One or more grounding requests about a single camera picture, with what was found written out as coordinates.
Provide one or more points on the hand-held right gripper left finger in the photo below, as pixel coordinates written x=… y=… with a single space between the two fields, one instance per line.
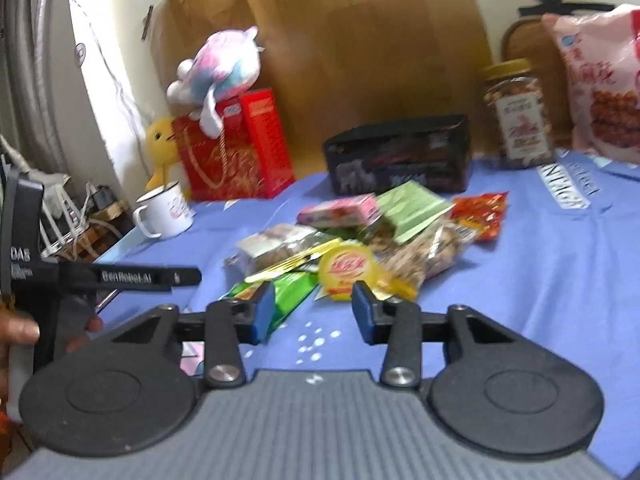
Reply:
x=265 y=312

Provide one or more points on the black power adapter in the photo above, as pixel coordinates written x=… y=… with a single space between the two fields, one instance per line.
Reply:
x=104 y=197

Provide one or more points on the red gift box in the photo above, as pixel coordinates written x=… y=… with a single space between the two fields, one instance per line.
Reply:
x=240 y=160

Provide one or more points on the blue printed cloth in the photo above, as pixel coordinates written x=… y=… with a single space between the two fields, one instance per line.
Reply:
x=550 y=285

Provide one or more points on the wooden cutting board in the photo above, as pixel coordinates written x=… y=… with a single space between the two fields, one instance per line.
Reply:
x=525 y=40

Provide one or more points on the yellow duck plush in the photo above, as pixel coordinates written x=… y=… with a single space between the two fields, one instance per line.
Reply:
x=160 y=145

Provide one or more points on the yellow jelly cup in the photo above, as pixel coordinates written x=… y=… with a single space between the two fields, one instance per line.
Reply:
x=347 y=267

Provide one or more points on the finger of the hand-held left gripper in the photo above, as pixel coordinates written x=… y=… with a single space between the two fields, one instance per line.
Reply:
x=130 y=276

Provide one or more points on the red snack packet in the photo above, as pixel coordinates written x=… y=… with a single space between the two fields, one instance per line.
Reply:
x=480 y=215

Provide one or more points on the person's left hand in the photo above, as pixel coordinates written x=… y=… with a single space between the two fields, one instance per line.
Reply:
x=20 y=331

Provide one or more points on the yellow strip packet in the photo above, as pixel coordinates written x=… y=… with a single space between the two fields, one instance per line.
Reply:
x=295 y=265

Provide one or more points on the pink and blue plush toy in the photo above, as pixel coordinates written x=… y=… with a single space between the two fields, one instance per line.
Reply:
x=225 y=65

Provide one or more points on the dark green snack packet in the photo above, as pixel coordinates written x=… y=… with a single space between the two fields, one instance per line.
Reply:
x=295 y=295

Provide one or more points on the clear bag of brown cakes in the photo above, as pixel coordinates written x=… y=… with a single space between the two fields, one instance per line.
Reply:
x=280 y=250

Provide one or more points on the light green snack packet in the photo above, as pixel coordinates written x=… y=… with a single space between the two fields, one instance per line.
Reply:
x=415 y=210

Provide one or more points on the white enamel mug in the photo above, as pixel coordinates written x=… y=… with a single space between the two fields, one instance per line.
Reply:
x=170 y=215

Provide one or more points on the pink snack bag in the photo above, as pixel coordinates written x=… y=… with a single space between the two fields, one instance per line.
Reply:
x=605 y=90

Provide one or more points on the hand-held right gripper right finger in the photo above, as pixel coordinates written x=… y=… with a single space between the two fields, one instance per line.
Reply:
x=363 y=312

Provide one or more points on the clear bag of nuts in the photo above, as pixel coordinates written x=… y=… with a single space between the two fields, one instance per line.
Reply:
x=430 y=255

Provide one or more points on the clear nut jar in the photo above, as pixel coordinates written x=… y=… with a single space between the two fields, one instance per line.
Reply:
x=517 y=115

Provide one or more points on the large wooden board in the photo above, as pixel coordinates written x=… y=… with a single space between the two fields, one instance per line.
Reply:
x=350 y=35

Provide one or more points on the black tin box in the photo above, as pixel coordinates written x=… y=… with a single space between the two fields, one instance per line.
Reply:
x=400 y=160

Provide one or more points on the pink snack box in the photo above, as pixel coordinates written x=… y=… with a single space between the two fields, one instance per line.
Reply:
x=340 y=210

